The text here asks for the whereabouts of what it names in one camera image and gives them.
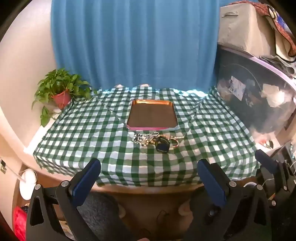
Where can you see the copper metal tray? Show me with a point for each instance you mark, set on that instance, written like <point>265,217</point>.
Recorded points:
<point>152,114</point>

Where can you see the white ledge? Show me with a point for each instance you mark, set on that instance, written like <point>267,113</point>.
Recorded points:
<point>44,129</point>

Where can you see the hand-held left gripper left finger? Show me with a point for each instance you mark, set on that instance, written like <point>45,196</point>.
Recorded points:
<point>86,178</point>

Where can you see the green checkered tablecloth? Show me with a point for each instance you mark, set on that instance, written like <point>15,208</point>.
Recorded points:
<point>92,139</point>

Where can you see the grey rug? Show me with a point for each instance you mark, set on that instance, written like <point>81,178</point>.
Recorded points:
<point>99,208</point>

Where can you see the person's foot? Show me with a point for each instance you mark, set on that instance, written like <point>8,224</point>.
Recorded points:
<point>185,208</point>

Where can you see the grey fabric storage box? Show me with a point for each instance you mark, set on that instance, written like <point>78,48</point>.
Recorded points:
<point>245,27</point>

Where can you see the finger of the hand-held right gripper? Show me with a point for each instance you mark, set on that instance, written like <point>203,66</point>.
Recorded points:
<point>266,160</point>

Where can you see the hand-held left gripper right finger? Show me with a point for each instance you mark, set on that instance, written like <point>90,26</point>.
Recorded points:
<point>211,183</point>

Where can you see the potted green plant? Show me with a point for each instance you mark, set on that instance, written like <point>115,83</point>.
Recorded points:
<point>61,90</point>

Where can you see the floral patterned cloth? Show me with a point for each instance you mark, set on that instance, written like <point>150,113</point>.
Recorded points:
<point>267,143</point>

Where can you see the white round lamp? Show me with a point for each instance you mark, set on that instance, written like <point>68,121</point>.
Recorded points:
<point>28,183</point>

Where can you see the blue curtain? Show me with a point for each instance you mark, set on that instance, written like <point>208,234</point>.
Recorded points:
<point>134,41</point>

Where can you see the red bag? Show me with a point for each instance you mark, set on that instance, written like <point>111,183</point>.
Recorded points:
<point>19,220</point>

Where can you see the clear storage bin purple lid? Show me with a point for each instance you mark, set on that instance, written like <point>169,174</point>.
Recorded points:
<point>254,111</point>

